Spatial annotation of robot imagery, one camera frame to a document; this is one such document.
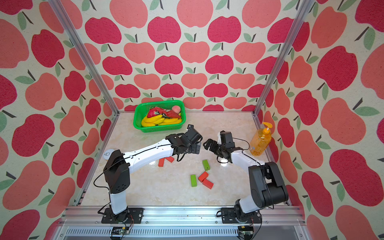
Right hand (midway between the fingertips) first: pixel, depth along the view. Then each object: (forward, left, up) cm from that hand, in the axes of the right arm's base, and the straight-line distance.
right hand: (209, 148), depth 92 cm
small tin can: (-9, +63, 0) cm, 64 cm away
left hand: (-5, +10, +7) cm, 13 cm away
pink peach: (+33, +27, +1) cm, 42 cm away
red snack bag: (+25, +39, +5) cm, 47 cm away
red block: (-16, +3, -6) cm, 17 cm away
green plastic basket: (+30, +54, +1) cm, 62 cm away
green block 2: (-19, +8, -6) cm, 21 cm away
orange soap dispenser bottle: (+3, -29, +10) cm, 30 cm away
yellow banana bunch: (+18, +41, +3) cm, 45 cm away
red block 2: (-19, +1, -6) cm, 20 cm away
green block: (-9, +1, -5) cm, 10 cm away
